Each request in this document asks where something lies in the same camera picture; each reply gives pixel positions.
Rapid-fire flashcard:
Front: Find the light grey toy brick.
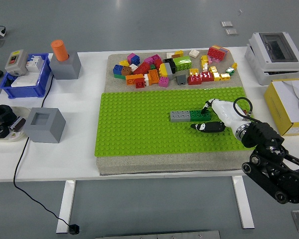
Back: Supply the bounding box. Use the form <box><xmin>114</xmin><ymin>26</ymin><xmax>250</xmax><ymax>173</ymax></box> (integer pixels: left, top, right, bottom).
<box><xmin>164</xmin><ymin>62</ymin><xmax>175</xmax><ymax>81</ymax></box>

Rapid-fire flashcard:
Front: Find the brown black small module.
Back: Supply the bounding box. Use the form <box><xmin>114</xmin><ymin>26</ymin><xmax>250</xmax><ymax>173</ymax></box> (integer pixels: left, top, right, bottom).
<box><xmin>9</xmin><ymin>116</ymin><xmax>27</xmax><ymax>132</ymax></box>

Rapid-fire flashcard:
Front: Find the grey block square recess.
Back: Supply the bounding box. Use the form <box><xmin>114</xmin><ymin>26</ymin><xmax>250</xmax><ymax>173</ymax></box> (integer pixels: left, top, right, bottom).
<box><xmin>22</xmin><ymin>107</ymin><xmax>67</xmax><ymax>143</ymax></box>

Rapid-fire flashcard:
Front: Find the long red toy brick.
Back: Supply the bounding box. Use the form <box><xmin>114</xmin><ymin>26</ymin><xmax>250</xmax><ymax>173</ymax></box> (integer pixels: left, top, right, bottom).
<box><xmin>132</xmin><ymin>62</ymin><xmax>151</xmax><ymax>75</ymax></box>

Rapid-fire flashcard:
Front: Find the black toy brick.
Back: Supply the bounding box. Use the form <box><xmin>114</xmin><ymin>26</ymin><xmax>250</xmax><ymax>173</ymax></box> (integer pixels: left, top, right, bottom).
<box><xmin>163</xmin><ymin>58</ymin><xmax>177</xmax><ymax>74</ymax></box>

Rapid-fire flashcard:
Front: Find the lime green studded baseplate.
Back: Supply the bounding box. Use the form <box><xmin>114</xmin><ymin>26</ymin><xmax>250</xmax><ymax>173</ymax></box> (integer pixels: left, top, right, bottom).
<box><xmin>94</xmin><ymin>86</ymin><xmax>255</xmax><ymax>157</ymax></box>

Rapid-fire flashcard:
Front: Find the white enclosure clear lid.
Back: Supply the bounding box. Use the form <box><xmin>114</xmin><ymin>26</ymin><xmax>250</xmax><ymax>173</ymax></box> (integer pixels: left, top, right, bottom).
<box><xmin>248</xmin><ymin>31</ymin><xmax>299</xmax><ymax>73</ymax></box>

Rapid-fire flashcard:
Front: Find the grey metal bar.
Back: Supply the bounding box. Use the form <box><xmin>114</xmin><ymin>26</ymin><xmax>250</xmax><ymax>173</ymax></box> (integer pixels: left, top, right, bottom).
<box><xmin>96</xmin><ymin>230</ymin><xmax>221</xmax><ymax>239</ymax></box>

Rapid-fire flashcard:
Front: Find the grey block holding cylinder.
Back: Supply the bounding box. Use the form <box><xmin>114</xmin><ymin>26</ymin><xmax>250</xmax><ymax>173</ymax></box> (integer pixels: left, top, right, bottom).
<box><xmin>49</xmin><ymin>51</ymin><xmax>82</xmax><ymax>80</ymax></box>

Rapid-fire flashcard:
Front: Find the grey switch box red button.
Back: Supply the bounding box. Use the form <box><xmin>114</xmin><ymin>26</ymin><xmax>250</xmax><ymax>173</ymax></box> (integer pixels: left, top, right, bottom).
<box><xmin>4</xmin><ymin>49</ymin><xmax>28</xmax><ymax>76</ymax></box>

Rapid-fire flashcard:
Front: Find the dark green toy brick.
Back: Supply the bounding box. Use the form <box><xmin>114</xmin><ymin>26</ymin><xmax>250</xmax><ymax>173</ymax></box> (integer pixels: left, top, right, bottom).
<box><xmin>189</xmin><ymin>110</ymin><xmax>211</xmax><ymax>122</ymax></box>

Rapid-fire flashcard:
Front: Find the white table leg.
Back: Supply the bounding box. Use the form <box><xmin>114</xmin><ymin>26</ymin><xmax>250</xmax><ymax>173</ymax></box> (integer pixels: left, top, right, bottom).
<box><xmin>56</xmin><ymin>179</ymin><xmax>77</xmax><ymax>234</ymax></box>
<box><xmin>231</xmin><ymin>175</ymin><xmax>255</xmax><ymax>229</ymax></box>

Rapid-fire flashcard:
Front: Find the yellow rounded toy brick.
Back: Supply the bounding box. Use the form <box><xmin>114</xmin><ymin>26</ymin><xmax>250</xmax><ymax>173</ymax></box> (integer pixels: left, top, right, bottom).
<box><xmin>159</xmin><ymin>63</ymin><xmax>169</xmax><ymax>78</ymax></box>

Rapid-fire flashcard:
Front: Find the blue plastic bin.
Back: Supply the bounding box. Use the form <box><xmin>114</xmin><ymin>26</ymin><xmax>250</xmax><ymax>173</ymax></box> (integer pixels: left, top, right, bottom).
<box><xmin>0</xmin><ymin>53</ymin><xmax>52</xmax><ymax>99</ymax></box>

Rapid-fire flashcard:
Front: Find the lime green toy brick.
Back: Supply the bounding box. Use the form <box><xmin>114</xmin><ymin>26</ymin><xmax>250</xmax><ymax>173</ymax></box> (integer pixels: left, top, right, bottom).
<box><xmin>173</xmin><ymin>56</ymin><xmax>192</xmax><ymax>72</ymax></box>

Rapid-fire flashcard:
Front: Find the thin black cable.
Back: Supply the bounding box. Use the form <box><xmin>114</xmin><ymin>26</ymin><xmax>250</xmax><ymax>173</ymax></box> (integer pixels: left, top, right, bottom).
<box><xmin>12</xmin><ymin>74</ymin><xmax>72</xmax><ymax>227</ymax></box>

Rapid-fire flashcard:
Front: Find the white oval tray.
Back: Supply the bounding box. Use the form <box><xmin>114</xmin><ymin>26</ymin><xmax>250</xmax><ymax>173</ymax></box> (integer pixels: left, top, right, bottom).
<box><xmin>0</xmin><ymin>106</ymin><xmax>32</xmax><ymax>142</ymax></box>

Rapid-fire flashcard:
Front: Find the yellow white cardboard box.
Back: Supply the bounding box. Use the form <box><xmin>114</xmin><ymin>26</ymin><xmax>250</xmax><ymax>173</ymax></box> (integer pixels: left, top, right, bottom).
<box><xmin>264</xmin><ymin>78</ymin><xmax>299</xmax><ymax>136</ymax></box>

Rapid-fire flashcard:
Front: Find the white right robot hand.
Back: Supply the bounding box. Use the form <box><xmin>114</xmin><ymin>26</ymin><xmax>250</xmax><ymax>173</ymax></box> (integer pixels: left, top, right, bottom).
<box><xmin>190</xmin><ymin>99</ymin><xmax>250</xmax><ymax>133</ymax></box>

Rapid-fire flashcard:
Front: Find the long orange toy brick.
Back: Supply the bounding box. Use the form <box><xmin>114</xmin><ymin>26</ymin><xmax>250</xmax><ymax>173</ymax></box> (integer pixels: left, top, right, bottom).
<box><xmin>126</xmin><ymin>74</ymin><xmax>145</xmax><ymax>86</ymax></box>

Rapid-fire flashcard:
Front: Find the white wall switch plate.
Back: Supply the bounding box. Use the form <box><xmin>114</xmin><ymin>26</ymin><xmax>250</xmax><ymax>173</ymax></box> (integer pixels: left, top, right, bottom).
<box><xmin>10</xmin><ymin>72</ymin><xmax>40</xmax><ymax>87</ymax></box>

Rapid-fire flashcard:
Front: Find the white circuit breaker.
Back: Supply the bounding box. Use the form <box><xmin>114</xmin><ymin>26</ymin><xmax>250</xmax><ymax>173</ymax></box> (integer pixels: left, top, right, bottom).
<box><xmin>25</xmin><ymin>55</ymin><xmax>44</xmax><ymax>73</ymax></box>

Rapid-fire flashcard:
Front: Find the white electrical enclosure box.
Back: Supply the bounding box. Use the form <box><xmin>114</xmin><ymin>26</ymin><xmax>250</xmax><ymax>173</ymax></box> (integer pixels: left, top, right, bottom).
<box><xmin>244</xmin><ymin>44</ymin><xmax>299</xmax><ymax>86</ymax></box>

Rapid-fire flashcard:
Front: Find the large red toy brick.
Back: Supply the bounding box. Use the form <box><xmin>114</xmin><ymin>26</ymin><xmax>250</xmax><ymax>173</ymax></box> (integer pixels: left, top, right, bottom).
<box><xmin>207</xmin><ymin>47</ymin><xmax>226</xmax><ymax>62</ymax></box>

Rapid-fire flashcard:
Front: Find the grey-brown foam mat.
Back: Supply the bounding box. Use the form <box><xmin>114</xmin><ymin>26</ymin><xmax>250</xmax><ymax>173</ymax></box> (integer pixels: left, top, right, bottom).
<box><xmin>96</xmin><ymin>51</ymin><xmax>247</xmax><ymax>176</ymax></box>

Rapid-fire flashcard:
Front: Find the orange cylinder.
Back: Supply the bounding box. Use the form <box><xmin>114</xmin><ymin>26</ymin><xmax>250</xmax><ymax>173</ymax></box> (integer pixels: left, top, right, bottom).
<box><xmin>50</xmin><ymin>39</ymin><xmax>69</xmax><ymax>62</ymax></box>

